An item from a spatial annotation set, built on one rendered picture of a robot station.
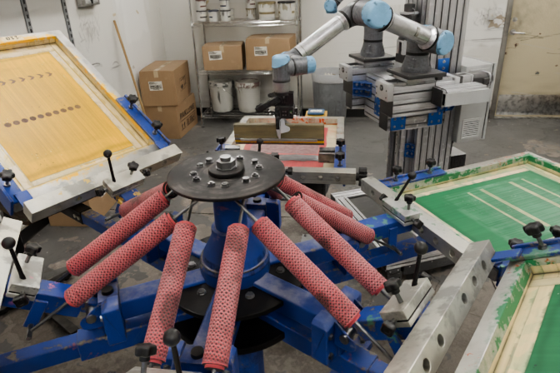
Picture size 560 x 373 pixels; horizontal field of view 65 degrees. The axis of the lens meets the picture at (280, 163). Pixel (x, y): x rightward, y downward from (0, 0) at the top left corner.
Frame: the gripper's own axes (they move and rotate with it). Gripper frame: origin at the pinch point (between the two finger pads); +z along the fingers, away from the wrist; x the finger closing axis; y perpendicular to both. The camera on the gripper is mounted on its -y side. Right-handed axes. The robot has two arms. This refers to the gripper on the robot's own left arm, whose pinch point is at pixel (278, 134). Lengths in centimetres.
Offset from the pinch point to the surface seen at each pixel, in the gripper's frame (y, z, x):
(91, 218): -66, 16, -51
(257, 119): -20, 11, 54
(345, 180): 30.0, 7.9, -28.9
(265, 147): -9.8, 13.4, 16.8
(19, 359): -48, 16, -116
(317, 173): 19.0, 5.3, -28.9
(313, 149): 14.4, 13.5, 15.9
